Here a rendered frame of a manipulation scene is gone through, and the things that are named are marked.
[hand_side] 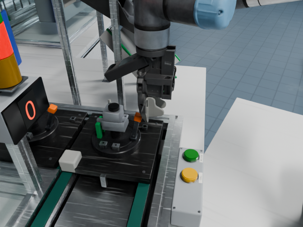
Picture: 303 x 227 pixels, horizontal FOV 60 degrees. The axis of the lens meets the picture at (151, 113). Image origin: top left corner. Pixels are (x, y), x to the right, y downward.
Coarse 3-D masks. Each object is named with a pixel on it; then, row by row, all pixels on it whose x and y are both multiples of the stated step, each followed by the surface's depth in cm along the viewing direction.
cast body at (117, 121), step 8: (112, 104) 69; (104, 112) 68; (112, 112) 68; (120, 112) 68; (96, 120) 72; (104, 120) 69; (112, 120) 69; (120, 120) 69; (128, 120) 73; (104, 128) 71; (112, 128) 70; (120, 128) 70
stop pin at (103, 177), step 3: (102, 174) 66; (105, 174) 66; (102, 177) 66; (105, 177) 66; (102, 180) 66; (105, 180) 66; (102, 183) 67; (105, 183) 67; (102, 186) 68; (105, 186) 68
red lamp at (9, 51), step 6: (0, 24) 39; (0, 30) 39; (6, 30) 41; (0, 36) 40; (6, 36) 41; (0, 42) 40; (6, 42) 41; (0, 48) 40; (6, 48) 41; (12, 48) 43; (0, 54) 41; (6, 54) 41
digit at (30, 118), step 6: (24, 96) 46; (30, 96) 48; (18, 102) 45; (24, 102) 47; (30, 102) 48; (36, 102) 50; (24, 108) 47; (30, 108) 48; (36, 108) 50; (24, 114) 47; (30, 114) 49; (36, 114) 50; (24, 120) 47; (30, 120) 49
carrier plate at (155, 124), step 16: (160, 128) 81; (80, 144) 75; (144, 144) 75; (80, 160) 70; (96, 160) 70; (112, 160) 70; (128, 160) 70; (144, 160) 70; (112, 176) 67; (128, 176) 66; (144, 176) 66
